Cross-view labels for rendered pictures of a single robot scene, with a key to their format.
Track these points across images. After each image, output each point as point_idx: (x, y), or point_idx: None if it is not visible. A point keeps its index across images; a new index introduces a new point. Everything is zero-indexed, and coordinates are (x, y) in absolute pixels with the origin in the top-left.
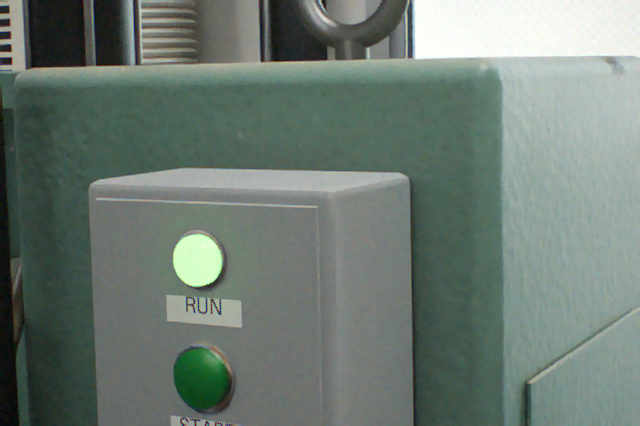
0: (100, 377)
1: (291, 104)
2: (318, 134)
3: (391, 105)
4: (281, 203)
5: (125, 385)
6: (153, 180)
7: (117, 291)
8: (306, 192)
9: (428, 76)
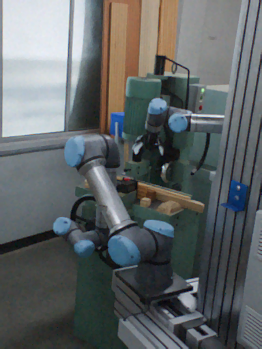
0: (196, 99)
1: (193, 79)
2: (194, 81)
3: (196, 79)
4: (205, 86)
5: (198, 99)
6: (199, 85)
7: (198, 93)
8: (205, 85)
9: (198, 77)
